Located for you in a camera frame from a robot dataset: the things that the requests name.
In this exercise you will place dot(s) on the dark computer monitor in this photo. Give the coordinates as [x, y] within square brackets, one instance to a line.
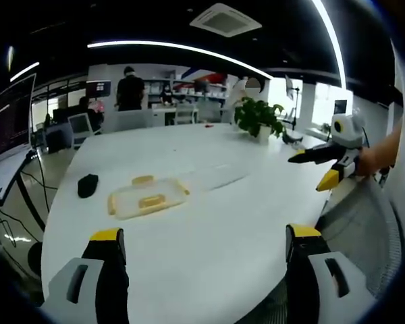
[8, 118]

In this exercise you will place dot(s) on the green potted plant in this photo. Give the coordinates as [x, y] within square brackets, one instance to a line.
[256, 116]

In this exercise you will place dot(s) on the grey mesh office chair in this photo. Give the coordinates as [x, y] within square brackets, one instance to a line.
[361, 229]

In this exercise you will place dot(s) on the short ceiling light strip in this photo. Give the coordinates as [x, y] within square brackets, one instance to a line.
[24, 71]

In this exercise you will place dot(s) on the curved ceiling light strip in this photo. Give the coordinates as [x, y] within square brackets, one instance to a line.
[334, 37]

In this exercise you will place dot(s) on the ceiling air conditioner vent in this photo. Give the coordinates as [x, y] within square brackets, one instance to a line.
[225, 19]

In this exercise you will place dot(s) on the black desk stand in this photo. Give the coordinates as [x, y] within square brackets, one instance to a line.
[294, 101]

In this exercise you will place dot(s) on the wall screen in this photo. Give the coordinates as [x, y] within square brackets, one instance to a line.
[99, 88]

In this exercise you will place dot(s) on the white office chair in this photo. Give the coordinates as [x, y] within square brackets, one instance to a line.
[80, 125]

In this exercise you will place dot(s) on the white side desk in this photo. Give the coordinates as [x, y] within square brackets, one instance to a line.
[1, 179]

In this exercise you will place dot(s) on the long ceiling light strip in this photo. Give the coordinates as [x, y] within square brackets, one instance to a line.
[189, 50]

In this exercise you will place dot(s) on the container lid with yellow latches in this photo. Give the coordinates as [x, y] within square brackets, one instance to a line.
[148, 202]

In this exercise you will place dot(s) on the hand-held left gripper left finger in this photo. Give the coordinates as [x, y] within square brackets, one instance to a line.
[71, 290]

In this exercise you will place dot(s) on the clear container lid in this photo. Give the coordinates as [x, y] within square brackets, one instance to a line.
[219, 177]

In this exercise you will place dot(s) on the person's right hand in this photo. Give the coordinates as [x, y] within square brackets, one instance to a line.
[368, 162]

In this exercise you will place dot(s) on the dark wall frame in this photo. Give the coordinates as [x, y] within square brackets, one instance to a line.
[341, 107]

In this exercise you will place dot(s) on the black cloth lump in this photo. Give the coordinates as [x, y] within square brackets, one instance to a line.
[87, 185]

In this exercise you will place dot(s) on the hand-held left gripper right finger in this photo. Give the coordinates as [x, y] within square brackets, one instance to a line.
[320, 290]

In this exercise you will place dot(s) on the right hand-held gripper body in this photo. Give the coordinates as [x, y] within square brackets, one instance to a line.
[349, 135]

